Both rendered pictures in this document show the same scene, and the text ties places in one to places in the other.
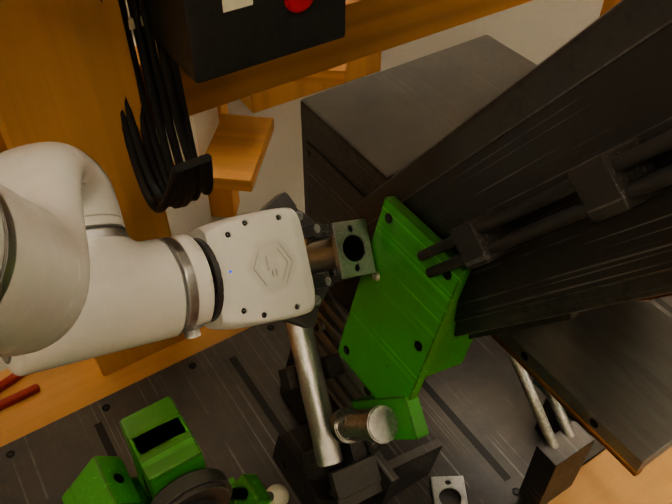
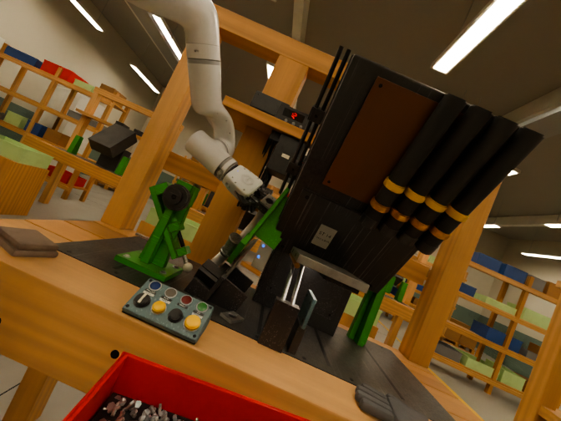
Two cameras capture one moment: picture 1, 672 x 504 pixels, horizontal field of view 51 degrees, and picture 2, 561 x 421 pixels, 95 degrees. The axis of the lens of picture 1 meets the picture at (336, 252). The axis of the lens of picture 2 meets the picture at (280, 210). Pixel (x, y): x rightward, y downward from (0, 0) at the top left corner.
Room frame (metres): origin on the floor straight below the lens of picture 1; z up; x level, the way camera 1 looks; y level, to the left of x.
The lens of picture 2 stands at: (-0.18, -0.51, 1.16)
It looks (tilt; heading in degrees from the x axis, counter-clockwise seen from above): 3 degrees up; 33
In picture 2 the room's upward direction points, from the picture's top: 24 degrees clockwise
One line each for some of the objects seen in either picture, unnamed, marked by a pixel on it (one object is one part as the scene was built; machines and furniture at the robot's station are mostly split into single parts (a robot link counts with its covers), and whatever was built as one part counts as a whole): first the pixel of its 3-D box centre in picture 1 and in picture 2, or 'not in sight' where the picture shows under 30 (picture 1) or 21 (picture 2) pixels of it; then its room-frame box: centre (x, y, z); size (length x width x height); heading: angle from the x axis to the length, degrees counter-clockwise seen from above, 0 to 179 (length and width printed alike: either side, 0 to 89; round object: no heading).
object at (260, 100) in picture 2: not in sight; (270, 109); (0.59, 0.25, 1.59); 0.15 x 0.07 x 0.07; 123
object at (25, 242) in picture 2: not in sight; (27, 241); (0.04, 0.19, 0.91); 0.10 x 0.08 x 0.03; 101
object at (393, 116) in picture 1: (429, 203); (309, 267); (0.74, -0.13, 1.07); 0.30 x 0.18 x 0.34; 123
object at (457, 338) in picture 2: not in sight; (451, 330); (10.63, -1.43, 0.37); 1.20 x 0.81 x 0.74; 124
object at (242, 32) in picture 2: not in sight; (356, 83); (0.81, 0.05, 1.89); 1.50 x 0.09 x 0.09; 123
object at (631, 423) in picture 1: (546, 299); (316, 262); (0.52, -0.23, 1.11); 0.39 x 0.16 x 0.03; 33
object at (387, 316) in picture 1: (420, 301); (275, 222); (0.47, -0.09, 1.17); 0.13 x 0.12 x 0.20; 123
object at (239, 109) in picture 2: not in sight; (324, 155); (0.78, 0.03, 1.52); 0.90 x 0.25 x 0.04; 123
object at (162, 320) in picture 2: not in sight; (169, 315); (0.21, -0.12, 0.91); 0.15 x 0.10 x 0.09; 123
